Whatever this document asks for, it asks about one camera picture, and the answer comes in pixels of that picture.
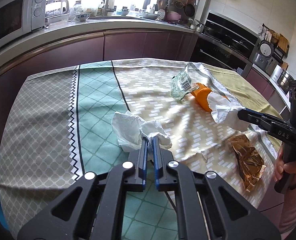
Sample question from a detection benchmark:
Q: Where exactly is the white paper tissue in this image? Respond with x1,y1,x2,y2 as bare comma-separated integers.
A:
207,92,250,132

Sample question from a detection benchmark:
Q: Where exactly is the person right hand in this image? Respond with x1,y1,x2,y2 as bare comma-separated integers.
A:
273,147,296,187

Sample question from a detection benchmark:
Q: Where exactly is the gold foil snack wrapper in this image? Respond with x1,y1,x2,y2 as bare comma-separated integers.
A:
229,134,266,192

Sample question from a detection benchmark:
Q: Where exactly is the white rice cooker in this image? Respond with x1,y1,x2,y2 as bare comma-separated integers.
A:
253,40,274,70

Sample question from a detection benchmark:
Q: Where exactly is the patterned tablecloth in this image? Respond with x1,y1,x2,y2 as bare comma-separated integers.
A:
0,59,280,236

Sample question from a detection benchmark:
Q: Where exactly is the orange peel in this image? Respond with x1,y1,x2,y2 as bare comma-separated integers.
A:
190,82,229,113

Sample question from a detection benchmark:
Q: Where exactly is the built-in black oven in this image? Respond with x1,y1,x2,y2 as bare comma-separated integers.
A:
190,11,259,77

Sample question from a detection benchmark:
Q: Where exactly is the clear green plastic wrapper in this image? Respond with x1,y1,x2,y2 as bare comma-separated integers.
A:
170,65,192,100

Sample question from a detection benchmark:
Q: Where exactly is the black frying pan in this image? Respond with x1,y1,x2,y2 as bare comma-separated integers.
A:
184,2,195,18

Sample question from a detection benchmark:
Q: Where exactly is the blue white ceramic bowl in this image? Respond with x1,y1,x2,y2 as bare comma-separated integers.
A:
75,13,91,22

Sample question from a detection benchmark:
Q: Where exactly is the white microwave oven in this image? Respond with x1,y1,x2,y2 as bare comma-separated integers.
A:
0,0,46,48

